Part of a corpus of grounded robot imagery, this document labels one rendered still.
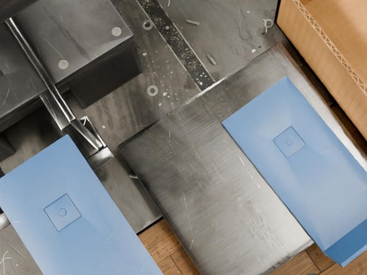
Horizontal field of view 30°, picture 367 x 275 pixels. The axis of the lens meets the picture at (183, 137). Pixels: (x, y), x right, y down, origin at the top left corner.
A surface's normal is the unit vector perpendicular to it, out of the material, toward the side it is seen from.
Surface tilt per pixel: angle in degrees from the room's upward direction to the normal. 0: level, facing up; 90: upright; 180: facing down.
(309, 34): 90
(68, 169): 2
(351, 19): 0
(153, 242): 0
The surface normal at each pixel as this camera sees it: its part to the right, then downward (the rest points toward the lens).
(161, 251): -0.04, -0.25
